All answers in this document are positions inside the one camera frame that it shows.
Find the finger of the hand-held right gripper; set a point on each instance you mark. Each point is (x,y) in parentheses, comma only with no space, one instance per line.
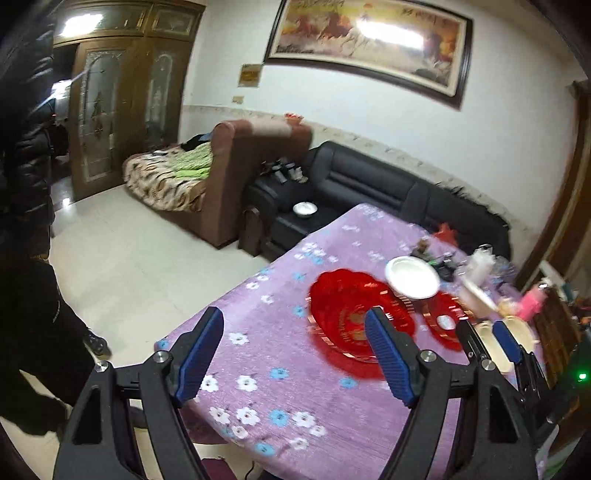
(505,341)
(472,344)

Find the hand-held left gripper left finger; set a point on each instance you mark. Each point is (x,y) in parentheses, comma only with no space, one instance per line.
(198,362)

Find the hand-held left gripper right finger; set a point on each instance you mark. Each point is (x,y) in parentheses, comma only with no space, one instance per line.
(388,364)

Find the cream plastic bowl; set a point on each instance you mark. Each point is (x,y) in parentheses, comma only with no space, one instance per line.
(491,346)

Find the small red plate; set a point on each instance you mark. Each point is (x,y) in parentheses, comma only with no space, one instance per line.
(450,304)

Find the large red plate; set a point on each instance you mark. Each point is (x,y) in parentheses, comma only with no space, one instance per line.
(341,300)

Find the pink knit-sleeved bottle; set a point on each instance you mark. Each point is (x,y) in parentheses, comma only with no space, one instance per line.
(535,300)

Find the dark wooden furniture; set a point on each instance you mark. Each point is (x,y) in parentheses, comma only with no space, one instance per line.
(558,318)

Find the white plastic jar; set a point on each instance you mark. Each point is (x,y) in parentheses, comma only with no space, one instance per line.
(480,263)

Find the purple floral tablecloth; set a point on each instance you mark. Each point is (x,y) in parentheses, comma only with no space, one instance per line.
(277,323)

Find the black cylinder with wooden cap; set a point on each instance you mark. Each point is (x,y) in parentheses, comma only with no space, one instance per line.
(422,249)

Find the red object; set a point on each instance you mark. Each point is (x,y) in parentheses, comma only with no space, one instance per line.
(448,232)

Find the dark cloth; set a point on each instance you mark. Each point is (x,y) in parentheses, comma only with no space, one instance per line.
(475,203)

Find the small white bowl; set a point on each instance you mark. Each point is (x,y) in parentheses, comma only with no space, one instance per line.
(304,208)

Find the brown sofa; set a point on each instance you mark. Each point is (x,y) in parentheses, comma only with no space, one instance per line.
(231,184)

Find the black leather sofa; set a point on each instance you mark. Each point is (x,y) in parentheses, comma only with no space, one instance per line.
(369,184)

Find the patterned brown blanket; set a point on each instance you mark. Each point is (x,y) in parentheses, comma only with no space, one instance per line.
(157,180)

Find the green blanket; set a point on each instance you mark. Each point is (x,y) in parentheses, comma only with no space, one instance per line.
(196,159)

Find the black gadget pile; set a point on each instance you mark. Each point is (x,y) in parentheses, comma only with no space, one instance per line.
(282,170)

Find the wooden wardrobe with glass doors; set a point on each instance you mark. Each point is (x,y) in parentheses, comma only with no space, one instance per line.
(111,115)

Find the framed horse painting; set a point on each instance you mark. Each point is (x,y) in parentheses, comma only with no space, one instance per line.
(369,37)

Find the wooden door frame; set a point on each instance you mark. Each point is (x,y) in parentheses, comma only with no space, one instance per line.
(563,194)

